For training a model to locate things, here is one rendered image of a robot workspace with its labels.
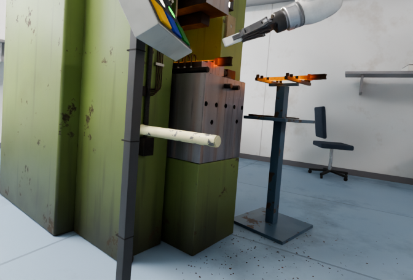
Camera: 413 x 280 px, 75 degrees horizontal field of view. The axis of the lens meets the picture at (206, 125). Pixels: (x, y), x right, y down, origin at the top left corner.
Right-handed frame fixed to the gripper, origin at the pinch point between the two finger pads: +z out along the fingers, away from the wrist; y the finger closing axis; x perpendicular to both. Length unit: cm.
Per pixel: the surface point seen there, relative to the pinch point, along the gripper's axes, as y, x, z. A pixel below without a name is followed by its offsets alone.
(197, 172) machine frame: 32, -45, 35
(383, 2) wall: 265, 70, -235
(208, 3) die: 31.7, 33.3, 0.7
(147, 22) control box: -28.7, 3.1, 23.8
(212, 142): -2.2, -33.8, 19.8
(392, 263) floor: 56, -125, -44
